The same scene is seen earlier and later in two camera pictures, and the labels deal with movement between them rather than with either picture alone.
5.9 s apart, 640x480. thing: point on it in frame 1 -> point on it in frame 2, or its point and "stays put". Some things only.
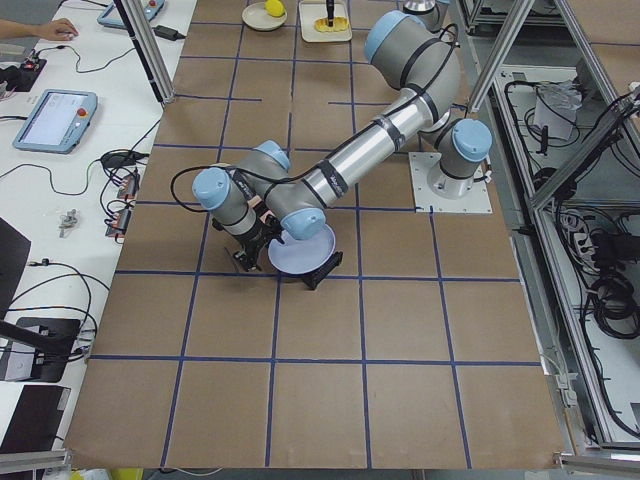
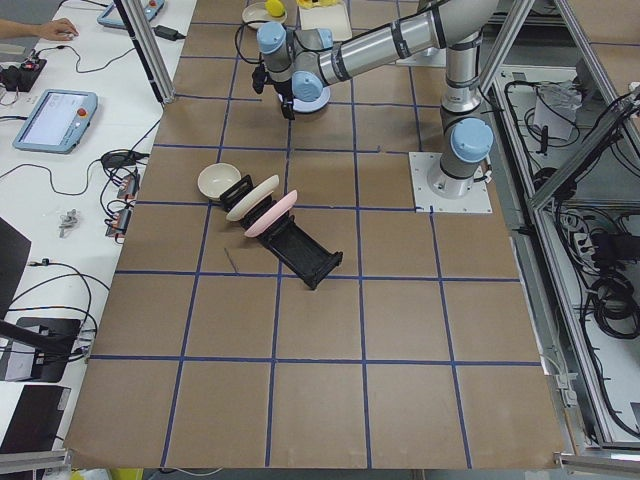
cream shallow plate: [256, 16] stays put
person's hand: [61, 29] stays put
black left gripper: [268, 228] -> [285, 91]
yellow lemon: [274, 8] stays put
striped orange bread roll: [340, 24] -> [317, 3]
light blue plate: [296, 256] -> [309, 94]
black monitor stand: [31, 349] stays put
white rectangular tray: [311, 11] stays put
